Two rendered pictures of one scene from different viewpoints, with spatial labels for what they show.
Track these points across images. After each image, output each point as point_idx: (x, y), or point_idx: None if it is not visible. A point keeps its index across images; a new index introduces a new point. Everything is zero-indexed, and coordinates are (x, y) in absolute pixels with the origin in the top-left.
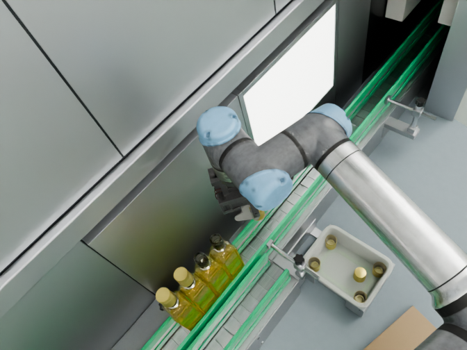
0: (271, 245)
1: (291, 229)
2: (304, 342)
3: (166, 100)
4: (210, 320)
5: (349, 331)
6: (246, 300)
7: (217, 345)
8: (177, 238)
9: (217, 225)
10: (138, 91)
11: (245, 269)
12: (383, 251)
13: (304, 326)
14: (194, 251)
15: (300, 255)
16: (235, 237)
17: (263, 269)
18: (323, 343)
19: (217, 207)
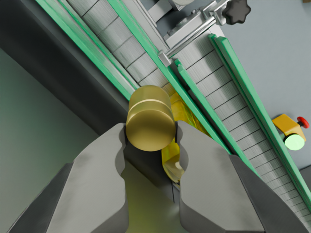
0: (168, 57)
1: (127, 4)
2: (254, 33)
3: None
4: (243, 159)
5: None
6: (212, 101)
7: (245, 139)
8: (144, 223)
9: (100, 119)
10: None
11: (195, 107)
12: None
13: (238, 27)
14: (133, 150)
15: (235, 5)
16: (107, 85)
17: (188, 73)
18: (266, 9)
19: (85, 146)
